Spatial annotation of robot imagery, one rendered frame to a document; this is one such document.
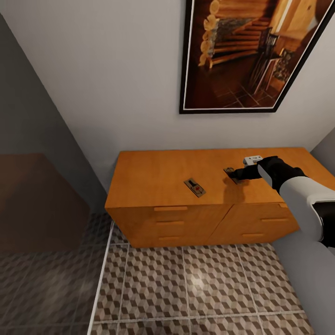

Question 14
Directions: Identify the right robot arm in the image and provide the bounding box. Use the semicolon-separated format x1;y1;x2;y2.
229;155;335;256

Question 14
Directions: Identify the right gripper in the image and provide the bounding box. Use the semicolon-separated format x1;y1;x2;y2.
229;166;257;180

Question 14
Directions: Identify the mousetrap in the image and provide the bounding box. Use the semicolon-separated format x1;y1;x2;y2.
185;178;206;197
224;167;244;184

